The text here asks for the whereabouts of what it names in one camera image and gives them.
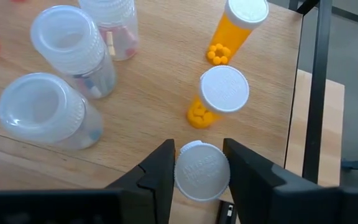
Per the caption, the clear wide plastic bottle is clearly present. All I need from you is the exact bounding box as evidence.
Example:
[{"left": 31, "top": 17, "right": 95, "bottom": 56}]
[
  {"left": 29, "top": 4, "right": 118, "bottom": 100},
  {"left": 0, "top": 72, "right": 104, "bottom": 152},
  {"left": 78, "top": 0, "right": 140, "bottom": 62}
]

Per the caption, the wooden shelf with black frame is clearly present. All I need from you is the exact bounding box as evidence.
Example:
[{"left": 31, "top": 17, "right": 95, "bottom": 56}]
[{"left": 0, "top": 0, "right": 334, "bottom": 224}]

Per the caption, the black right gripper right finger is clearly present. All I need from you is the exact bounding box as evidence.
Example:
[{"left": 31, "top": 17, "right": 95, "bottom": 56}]
[{"left": 223, "top": 138, "right": 339, "bottom": 224}]

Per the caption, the orange pill bottle white cap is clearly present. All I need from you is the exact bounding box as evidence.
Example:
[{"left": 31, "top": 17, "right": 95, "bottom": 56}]
[
  {"left": 206, "top": 0, "right": 270, "bottom": 66},
  {"left": 186, "top": 65, "right": 250, "bottom": 130},
  {"left": 174, "top": 139, "right": 231, "bottom": 202}
]

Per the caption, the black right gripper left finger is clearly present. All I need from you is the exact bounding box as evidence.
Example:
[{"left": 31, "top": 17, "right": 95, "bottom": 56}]
[{"left": 105, "top": 138, "right": 176, "bottom": 224}]

